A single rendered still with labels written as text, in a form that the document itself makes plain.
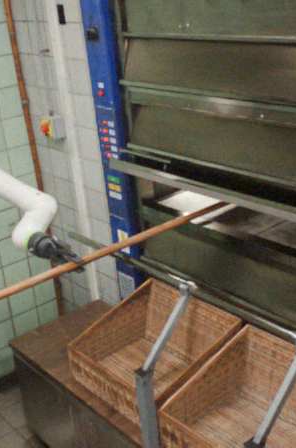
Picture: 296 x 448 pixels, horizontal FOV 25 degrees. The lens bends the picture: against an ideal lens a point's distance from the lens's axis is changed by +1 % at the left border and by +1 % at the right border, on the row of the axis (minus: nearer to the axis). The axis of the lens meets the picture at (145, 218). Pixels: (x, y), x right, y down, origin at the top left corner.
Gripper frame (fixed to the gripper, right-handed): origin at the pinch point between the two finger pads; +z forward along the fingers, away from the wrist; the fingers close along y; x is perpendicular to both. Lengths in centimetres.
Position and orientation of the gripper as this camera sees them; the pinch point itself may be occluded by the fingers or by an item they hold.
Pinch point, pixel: (76, 263)
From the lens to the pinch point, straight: 238.2
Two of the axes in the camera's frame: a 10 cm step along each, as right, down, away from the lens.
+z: 6.3, 2.5, -7.4
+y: 0.8, 9.2, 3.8
